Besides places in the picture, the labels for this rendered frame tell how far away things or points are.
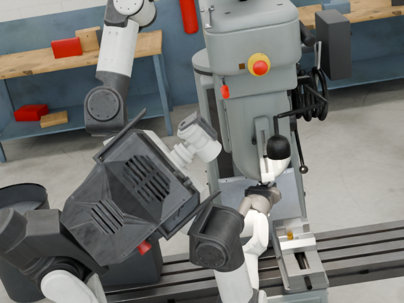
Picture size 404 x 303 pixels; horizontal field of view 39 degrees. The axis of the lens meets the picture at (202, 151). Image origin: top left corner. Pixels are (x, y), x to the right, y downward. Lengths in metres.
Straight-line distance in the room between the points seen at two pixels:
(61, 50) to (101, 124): 4.22
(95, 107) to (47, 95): 5.00
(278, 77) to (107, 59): 0.51
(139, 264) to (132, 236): 0.74
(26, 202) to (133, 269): 1.90
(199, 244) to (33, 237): 0.41
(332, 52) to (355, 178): 2.53
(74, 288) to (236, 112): 0.71
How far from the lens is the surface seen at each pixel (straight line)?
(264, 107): 1.75
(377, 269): 2.14
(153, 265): 2.08
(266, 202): 1.85
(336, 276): 2.11
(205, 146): 1.47
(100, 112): 1.42
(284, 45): 1.56
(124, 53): 1.49
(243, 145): 1.80
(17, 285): 3.78
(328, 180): 4.48
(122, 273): 2.12
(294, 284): 1.97
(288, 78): 1.69
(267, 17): 1.54
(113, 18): 1.50
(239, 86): 1.68
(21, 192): 3.90
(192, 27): 5.91
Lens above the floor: 2.24
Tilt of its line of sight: 26 degrees down
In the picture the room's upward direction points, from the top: 10 degrees counter-clockwise
